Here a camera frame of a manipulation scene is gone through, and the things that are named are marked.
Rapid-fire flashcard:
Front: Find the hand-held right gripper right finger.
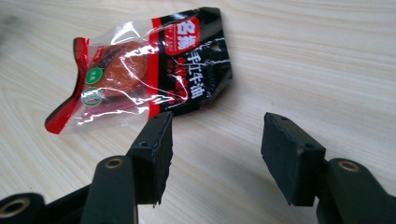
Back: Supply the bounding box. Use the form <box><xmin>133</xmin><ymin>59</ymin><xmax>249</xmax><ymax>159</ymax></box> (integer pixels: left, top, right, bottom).
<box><xmin>261</xmin><ymin>112</ymin><xmax>327</xmax><ymax>207</ymax></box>

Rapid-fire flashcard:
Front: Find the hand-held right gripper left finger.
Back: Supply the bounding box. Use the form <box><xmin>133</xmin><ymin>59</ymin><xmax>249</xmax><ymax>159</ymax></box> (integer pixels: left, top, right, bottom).
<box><xmin>125</xmin><ymin>110</ymin><xmax>175</xmax><ymax>207</ymax></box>

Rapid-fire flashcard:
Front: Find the red and black sauce packet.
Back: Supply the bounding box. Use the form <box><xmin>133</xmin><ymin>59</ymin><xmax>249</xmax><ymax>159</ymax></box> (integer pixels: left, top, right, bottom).
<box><xmin>44</xmin><ymin>7</ymin><xmax>233</xmax><ymax>135</ymax></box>

